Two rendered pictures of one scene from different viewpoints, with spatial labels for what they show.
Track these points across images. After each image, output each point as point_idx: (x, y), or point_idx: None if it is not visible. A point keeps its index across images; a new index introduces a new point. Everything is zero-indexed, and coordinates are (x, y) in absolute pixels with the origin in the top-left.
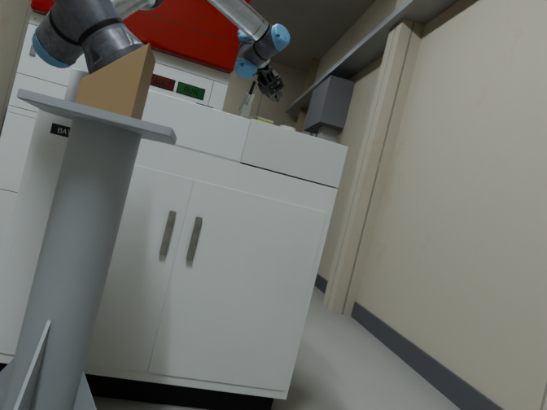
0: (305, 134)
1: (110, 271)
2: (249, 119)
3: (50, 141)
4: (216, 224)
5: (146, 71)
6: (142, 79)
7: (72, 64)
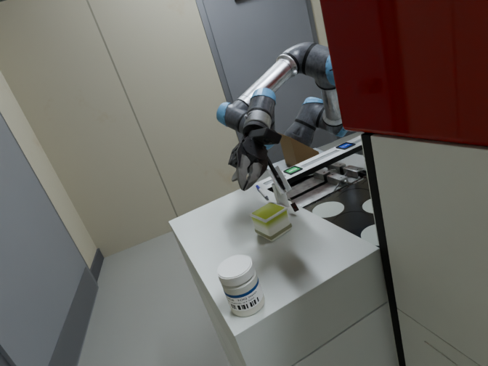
0: (209, 202)
1: None
2: (256, 184)
3: None
4: None
5: (284, 143)
6: (283, 147)
7: (335, 135)
